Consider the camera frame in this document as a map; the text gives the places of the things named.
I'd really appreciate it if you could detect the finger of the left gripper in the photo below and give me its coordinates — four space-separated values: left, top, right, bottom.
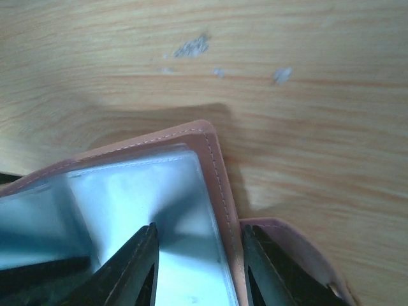
1 256 92 305

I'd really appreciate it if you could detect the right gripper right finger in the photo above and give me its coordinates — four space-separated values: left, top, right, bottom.
242 225 343 306

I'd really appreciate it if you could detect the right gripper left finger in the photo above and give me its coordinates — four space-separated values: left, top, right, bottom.
59 222 159 306

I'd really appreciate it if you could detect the pink leather card holder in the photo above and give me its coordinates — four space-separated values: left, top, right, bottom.
1 120 357 305

